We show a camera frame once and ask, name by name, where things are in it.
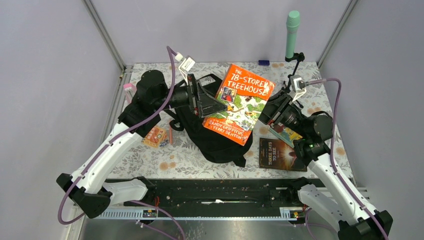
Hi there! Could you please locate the Evelyn Waugh paperback book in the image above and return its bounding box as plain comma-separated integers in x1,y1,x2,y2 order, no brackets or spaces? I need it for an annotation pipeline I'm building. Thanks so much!
268,125,302,148

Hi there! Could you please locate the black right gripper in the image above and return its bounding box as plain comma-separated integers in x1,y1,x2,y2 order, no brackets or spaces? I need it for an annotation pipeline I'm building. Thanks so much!
244,89,310,138

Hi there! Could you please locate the black student backpack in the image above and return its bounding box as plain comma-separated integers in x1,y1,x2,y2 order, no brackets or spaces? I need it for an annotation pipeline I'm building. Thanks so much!
164,73,253,168

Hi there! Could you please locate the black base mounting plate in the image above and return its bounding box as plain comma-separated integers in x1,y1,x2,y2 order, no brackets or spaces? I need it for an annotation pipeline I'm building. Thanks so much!
97,178,306,221

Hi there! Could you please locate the orange and white thick book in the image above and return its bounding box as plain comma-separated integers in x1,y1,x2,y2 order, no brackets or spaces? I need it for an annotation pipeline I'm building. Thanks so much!
202,64,276,146

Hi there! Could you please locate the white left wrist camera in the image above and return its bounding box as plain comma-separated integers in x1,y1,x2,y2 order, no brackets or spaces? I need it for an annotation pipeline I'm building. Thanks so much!
174,52,196,80

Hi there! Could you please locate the mint green microphone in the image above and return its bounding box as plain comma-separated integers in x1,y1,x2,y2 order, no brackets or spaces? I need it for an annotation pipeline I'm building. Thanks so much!
285,10,300,59

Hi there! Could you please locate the Three Days To See book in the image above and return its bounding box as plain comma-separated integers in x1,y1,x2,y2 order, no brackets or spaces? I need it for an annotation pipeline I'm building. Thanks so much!
259,138,307,172

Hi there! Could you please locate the small blue box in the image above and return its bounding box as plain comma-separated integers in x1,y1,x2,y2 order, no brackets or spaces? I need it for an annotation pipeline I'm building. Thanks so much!
258,60,270,66

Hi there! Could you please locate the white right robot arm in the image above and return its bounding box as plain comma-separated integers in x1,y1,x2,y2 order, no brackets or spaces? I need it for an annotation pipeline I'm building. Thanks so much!
259,90,393,240

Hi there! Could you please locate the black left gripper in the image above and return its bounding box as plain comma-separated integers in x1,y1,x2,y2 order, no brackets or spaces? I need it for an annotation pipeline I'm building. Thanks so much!
154,73,228,118

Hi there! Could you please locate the pink metronome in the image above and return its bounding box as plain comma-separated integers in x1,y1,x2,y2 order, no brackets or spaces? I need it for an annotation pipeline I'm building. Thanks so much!
123,83,137,104

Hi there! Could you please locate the small orange notebook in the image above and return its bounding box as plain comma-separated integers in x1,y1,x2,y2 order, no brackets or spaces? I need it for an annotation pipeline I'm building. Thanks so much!
142,126,168,148

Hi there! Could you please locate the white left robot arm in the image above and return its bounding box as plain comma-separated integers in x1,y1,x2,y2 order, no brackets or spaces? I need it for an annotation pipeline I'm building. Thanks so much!
56,70,227,219

